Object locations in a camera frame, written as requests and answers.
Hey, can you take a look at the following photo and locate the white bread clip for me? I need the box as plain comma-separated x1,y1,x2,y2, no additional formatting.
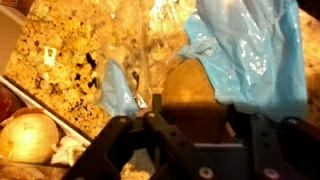
43,46,58,67

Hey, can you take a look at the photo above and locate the crumpled white paper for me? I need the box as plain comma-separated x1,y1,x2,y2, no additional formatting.
49,134,88,168

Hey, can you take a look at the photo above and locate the yellow onion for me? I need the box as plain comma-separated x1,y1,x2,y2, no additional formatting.
0,112,61,164

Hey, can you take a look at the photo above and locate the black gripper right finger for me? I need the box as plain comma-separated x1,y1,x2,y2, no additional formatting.
228,104,320,180

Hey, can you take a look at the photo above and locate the tan potato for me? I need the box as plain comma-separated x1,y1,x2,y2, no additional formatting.
162,59,218,108

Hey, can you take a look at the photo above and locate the blue clear plastic potato bag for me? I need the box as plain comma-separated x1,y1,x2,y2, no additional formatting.
96,0,309,123

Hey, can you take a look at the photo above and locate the red apple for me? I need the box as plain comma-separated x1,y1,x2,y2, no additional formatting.
0,86,23,123

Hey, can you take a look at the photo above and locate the white fruit tray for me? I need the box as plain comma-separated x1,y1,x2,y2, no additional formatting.
0,75,93,168

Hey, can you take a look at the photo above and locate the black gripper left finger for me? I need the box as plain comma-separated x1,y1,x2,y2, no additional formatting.
61,94,214,180

